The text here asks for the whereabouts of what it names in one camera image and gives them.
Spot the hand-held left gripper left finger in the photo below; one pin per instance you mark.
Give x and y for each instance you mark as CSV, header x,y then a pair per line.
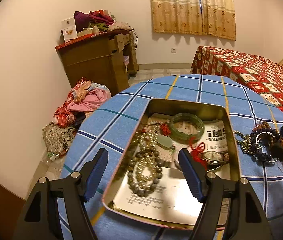
x,y
97,176

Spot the blue plaid tablecloth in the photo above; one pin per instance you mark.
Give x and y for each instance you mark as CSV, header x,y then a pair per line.
x,y
186,87

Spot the white paper sheet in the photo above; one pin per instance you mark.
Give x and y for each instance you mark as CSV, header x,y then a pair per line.
x,y
156,195

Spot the pile of clothes on desk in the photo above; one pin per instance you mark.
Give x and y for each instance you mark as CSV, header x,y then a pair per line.
x,y
99,18

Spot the white wall socket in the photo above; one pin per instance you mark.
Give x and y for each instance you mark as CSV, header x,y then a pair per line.
x,y
173,50

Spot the red knot ornament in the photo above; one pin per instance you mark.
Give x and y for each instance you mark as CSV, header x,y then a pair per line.
x,y
199,151

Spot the flat red box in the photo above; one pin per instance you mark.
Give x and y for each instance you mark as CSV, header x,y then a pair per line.
x,y
74,41

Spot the brown wooden desk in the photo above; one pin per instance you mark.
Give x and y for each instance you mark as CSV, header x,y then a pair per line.
x,y
89,60

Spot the crumpled clear plastic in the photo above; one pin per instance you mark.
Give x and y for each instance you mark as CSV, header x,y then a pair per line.
x,y
52,157

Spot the green jade bangle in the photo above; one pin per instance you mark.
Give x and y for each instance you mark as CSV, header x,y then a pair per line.
x,y
199,130

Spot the rectangular metal tin box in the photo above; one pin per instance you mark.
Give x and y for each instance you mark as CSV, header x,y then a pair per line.
x,y
216,112

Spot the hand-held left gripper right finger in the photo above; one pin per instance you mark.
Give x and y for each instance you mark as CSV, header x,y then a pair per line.
x,y
190,176

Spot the white printed carton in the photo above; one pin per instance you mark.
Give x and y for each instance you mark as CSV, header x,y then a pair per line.
x,y
69,30

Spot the beige patterned curtain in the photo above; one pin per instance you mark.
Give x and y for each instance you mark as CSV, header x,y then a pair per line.
x,y
194,7

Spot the small beige cup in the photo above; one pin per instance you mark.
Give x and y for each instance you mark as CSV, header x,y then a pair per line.
x,y
96,29

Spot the heap of colourful clothes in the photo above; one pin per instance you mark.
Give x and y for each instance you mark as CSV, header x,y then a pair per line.
x,y
81,102

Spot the metal band wristwatch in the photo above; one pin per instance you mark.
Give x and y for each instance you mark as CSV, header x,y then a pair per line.
x,y
212,156

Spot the printed paper leaflet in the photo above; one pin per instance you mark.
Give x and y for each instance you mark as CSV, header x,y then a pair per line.
x,y
216,133

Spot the pale jade pendant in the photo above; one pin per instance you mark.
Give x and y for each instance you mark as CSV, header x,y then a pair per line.
x,y
165,142

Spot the thin silver bangle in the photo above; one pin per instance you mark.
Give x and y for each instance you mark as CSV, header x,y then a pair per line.
x,y
258,140

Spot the red patterned bed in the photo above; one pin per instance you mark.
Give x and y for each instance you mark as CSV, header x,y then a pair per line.
x,y
256,70

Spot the stacked boxes under desk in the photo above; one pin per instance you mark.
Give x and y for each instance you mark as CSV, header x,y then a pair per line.
x,y
125,65

